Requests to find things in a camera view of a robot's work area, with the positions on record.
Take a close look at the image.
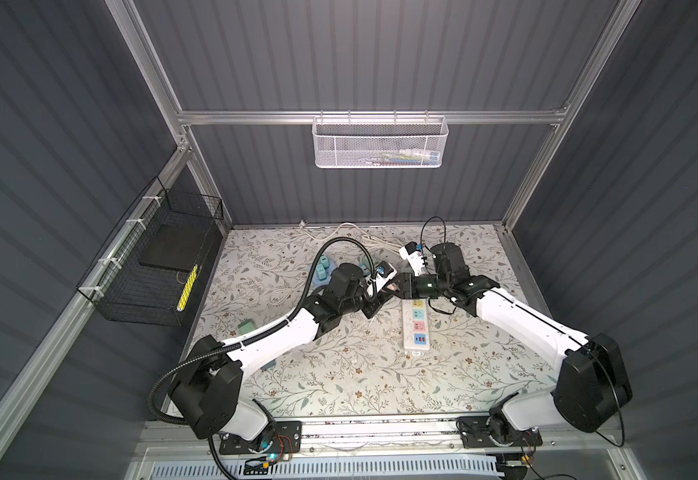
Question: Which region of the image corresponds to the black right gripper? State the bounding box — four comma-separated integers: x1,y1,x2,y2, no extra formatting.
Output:
384,273,449,300

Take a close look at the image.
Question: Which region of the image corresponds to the green plug adapter cube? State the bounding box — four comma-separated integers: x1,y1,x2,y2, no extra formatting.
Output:
238,319,257,335

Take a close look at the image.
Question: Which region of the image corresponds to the light blue round power strip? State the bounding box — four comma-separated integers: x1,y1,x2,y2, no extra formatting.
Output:
312,263,337,288

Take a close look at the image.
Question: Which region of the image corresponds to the long white power strip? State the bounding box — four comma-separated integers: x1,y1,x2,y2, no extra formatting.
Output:
402,299,431,356

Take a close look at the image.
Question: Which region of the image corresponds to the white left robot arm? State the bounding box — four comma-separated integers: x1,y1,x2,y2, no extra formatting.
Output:
168,261,397,445

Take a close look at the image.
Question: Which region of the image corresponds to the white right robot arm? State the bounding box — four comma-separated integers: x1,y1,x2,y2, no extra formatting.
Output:
381,242,633,446

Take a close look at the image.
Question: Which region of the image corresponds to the yellow marker in basket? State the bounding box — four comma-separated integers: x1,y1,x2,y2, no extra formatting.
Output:
176,264,200,312

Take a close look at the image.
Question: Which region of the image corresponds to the coiled white cable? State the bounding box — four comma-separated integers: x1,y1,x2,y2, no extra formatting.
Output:
360,232,413,256

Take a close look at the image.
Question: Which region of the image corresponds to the white wire wall basket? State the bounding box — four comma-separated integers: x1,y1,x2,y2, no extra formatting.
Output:
311,115,449,169

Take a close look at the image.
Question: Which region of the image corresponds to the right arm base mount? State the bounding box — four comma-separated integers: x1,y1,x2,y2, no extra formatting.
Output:
455,415,543,448

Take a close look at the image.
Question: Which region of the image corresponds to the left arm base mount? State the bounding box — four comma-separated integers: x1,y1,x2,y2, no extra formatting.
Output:
218,420,303,455

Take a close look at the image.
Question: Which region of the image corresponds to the black wire side basket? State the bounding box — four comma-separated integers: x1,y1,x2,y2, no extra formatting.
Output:
77,178,224,327

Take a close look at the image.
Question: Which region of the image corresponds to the black corrugated cable conduit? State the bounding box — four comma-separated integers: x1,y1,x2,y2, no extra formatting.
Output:
147,236,377,480

